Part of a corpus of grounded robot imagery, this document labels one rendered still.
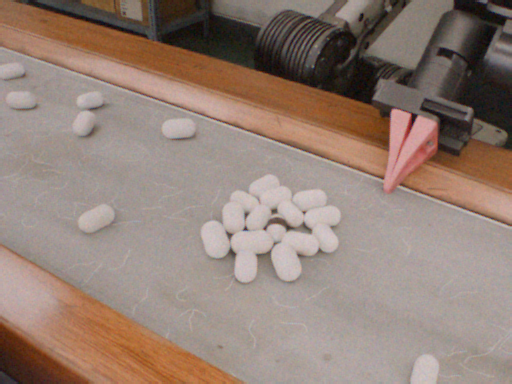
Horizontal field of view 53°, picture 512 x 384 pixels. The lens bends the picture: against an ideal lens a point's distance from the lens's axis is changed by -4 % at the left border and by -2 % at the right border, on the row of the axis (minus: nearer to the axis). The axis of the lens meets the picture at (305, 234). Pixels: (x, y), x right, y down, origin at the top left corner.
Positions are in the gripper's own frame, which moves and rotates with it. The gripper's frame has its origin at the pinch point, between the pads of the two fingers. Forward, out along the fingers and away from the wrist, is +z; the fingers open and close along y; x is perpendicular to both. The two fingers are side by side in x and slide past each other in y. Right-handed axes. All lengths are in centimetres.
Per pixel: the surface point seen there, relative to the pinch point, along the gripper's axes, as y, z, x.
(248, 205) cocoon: -9.8, 8.7, -6.2
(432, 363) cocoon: 11.2, 14.3, -11.9
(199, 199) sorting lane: -15.3, 10.0, -5.4
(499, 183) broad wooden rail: 9.7, -5.5, 3.3
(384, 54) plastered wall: -70, -110, 171
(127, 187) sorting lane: -22.4, 12.2, -6.9
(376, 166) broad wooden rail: -2.9, -2.2, 3.1
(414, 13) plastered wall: -59, -124, 153
